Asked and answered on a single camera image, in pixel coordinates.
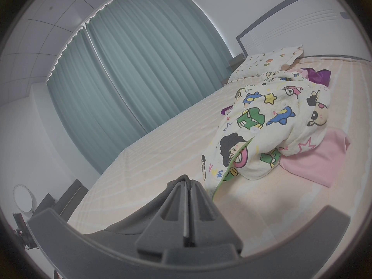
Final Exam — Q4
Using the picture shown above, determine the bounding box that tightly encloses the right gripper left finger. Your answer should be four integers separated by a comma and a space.
136, 183, 186, 258

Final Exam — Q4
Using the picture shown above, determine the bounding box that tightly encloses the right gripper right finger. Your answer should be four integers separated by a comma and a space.
188, 181, 243, 254

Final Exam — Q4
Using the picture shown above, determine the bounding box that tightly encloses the black T-shirt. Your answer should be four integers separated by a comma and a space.
84, 175, 199, 238

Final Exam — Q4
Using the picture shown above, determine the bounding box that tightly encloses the bed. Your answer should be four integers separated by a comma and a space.
67, 0, 372, 258

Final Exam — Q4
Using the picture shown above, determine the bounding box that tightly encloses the white printed pyjama top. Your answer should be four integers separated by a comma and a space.
201, 70, 330, 200

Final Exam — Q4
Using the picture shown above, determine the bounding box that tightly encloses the pink garment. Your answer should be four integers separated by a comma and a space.
279, 69, 352, 188

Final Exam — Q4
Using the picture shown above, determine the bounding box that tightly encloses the blue-green curtain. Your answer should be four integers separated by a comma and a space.
86, 0, 233, 134
46, 25, 147, 175

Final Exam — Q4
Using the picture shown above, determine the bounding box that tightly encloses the grey bedside table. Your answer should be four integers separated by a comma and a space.
222, 54, 248, 85

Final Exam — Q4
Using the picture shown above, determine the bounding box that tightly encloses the white printed pillow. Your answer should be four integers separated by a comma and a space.
227, 45, 304, 84

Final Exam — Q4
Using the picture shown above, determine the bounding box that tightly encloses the purple garment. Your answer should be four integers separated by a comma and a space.
220, 68, 332, 116

